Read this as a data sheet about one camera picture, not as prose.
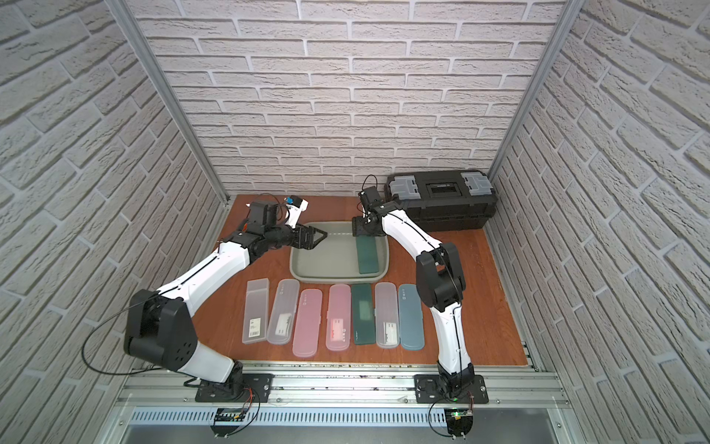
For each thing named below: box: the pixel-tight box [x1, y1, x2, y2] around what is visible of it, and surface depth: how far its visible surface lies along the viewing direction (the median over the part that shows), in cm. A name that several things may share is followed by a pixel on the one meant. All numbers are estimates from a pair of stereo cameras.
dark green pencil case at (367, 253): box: [355, 234, 380, 275], surface depth 96 cm
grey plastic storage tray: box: [289, 221, 390, 284], surface depth 99 cm
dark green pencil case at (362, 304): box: [351, 283, 377, 346], surface depth 88 cm
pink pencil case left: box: [292, 288, 323, 358], surface depth 87 cm
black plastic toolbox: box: [384, 169, 499, 233], surface depth 102 cm
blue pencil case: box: [398, 283, 425, 352], surface depth 88 cm
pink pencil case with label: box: [325, 283, 352, 352], surface depth 87 cm
